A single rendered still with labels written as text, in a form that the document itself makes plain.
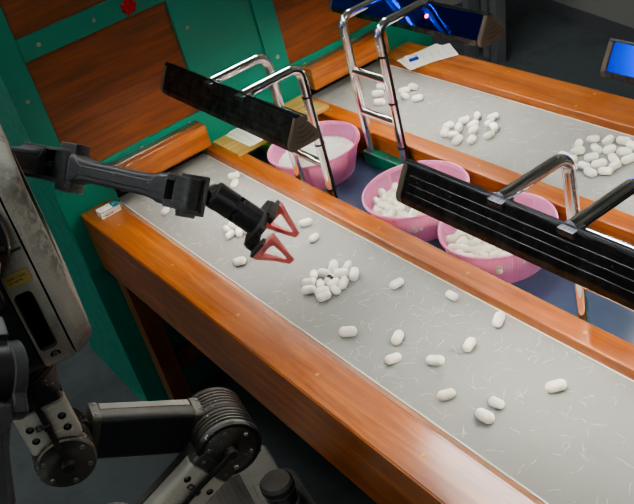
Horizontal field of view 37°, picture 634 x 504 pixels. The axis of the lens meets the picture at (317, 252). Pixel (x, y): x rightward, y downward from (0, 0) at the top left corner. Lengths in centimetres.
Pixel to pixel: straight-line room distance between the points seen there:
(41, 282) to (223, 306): 77
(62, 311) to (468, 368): 78
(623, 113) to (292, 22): 102
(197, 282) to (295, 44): 99
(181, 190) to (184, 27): 92
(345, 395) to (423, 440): 20
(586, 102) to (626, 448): 119
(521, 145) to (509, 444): 103
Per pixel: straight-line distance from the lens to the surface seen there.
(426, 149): 249
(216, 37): 278
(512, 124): 258
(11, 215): 135
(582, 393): 173
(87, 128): 266
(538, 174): 160
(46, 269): 139
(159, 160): 269
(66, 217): 270
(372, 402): 174
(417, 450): 164
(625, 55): 203
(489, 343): 185
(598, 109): 254
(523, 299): 190
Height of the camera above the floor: 193
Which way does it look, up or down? 32 degrees down
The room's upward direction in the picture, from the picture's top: 16 degrees counter-clockwise
